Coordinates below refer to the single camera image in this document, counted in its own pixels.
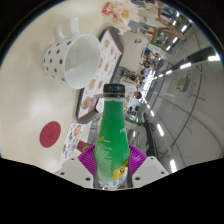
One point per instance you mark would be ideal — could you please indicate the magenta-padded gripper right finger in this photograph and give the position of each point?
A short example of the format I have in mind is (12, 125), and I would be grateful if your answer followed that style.
(148, 171)

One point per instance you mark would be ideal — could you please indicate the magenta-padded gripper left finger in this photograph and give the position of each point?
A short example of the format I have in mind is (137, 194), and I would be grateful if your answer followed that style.
(75, 171)

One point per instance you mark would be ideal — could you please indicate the green plastic drink bottle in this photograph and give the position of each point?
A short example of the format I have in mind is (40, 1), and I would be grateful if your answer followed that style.
(111, 140)

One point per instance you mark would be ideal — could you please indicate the red paper cup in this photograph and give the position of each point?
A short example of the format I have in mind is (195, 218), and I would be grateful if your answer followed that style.
(83, 146)

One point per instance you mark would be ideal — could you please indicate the colourful printed leaflet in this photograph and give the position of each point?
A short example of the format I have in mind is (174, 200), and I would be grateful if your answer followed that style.
(70, 141)

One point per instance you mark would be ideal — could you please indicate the flat round red coaster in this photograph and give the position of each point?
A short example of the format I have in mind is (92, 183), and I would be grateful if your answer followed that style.
(50, 134)

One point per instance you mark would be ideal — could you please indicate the crumpled white napkin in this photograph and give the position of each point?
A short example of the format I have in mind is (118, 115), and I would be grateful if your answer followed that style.
(99, 105)

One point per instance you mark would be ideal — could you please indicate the ceiling air conditioner unit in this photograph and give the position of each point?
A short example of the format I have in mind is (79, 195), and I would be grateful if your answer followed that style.
(182, 82)

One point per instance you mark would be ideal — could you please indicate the brown food tray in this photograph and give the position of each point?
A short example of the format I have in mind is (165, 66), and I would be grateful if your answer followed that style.
(103, 66)

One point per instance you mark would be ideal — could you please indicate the white black-dotted mug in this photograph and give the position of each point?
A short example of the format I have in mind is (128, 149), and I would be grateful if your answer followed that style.
(76, 60)

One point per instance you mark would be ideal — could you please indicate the group of ceiling lights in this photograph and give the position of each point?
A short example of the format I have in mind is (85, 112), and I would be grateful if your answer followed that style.
(213, 57)

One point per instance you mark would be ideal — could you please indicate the person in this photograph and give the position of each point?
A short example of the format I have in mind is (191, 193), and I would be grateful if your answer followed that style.
(170, 30)

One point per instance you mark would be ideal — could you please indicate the small red sauce packet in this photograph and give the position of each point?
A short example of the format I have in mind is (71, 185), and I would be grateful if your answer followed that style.
(107, 8)

